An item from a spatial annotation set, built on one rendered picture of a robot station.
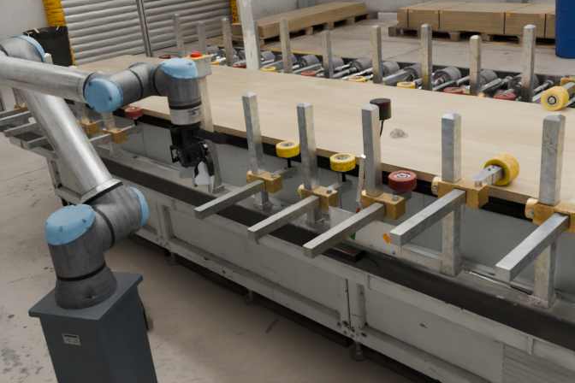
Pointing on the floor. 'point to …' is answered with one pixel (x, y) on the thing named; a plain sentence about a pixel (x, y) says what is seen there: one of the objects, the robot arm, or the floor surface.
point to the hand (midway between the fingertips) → (204, 185)
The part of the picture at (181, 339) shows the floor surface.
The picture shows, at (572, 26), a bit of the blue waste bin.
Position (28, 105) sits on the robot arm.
